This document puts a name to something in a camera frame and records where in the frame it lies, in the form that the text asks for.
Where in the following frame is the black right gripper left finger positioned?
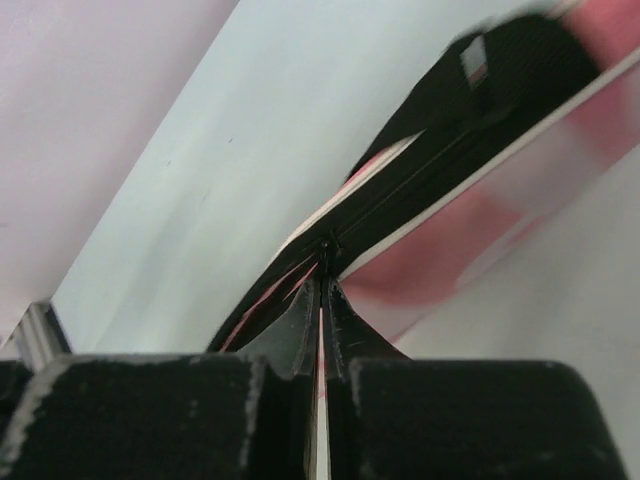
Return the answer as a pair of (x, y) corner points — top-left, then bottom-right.
(1, 280), (320, 479)

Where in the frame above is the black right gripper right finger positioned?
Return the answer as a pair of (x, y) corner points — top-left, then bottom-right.
(322, 280), (627, 479)

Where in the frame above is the pink racket bag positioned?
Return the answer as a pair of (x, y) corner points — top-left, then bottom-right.
(210, 1), (639, 351)

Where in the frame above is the left aluminium frame post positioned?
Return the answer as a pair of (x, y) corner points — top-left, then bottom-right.
(1, 301), (72, 371)

